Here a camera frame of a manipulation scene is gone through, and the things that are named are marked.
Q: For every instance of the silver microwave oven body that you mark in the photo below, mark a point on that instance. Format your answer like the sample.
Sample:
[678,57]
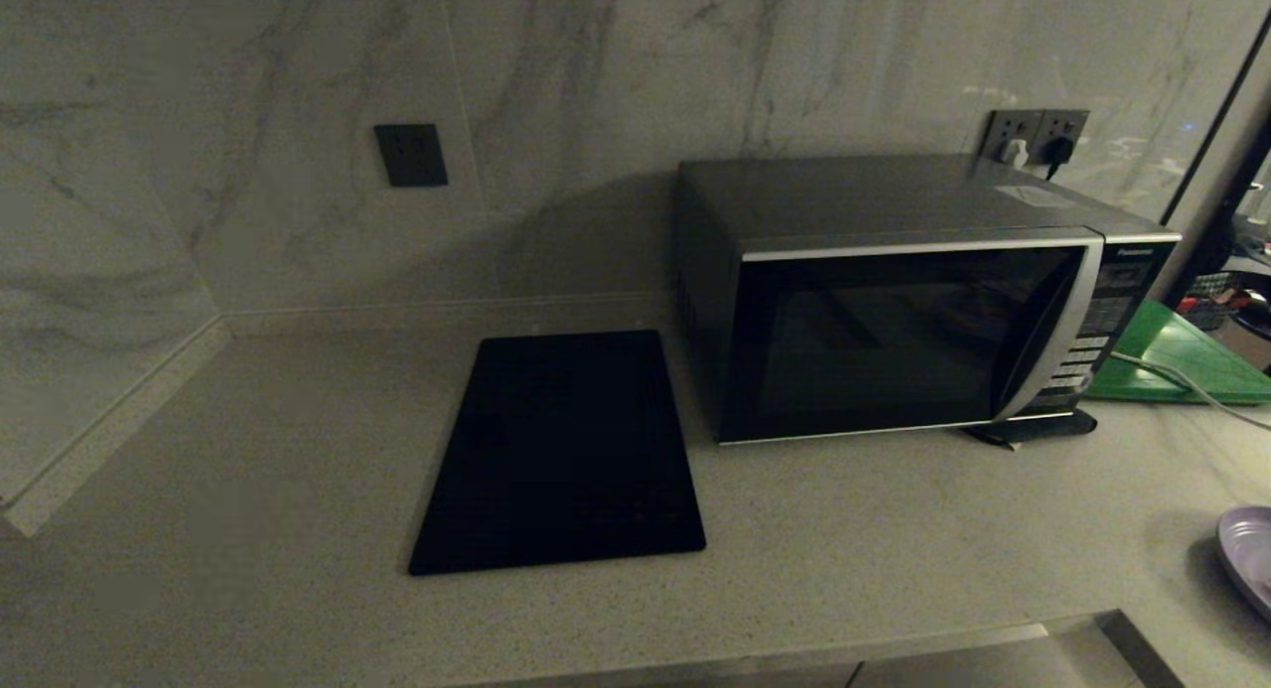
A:
[854,197]

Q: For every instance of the black power plug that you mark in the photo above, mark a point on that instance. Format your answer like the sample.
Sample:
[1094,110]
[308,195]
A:
[1057,152]

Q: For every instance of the green cutting board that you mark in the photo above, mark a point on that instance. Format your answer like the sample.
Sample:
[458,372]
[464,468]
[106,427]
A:
[1187,355]

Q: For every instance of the black metal frame post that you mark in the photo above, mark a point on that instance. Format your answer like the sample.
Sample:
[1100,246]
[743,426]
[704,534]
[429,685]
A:
[1221,122]

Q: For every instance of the black single wall socket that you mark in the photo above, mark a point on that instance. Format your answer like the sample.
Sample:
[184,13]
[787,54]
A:
[411,155]

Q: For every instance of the grey double wall socket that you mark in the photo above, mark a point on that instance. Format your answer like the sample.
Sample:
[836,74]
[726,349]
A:
[1033,126]

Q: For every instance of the purple round plate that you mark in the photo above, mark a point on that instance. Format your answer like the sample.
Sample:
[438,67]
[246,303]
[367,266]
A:
[1251,559]

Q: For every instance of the white power plug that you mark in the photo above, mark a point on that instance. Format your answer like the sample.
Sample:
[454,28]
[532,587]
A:
[1013,154]

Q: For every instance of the black glass induction cooktop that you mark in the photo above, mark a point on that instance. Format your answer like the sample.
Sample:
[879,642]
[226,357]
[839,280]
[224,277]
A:
[566,450]

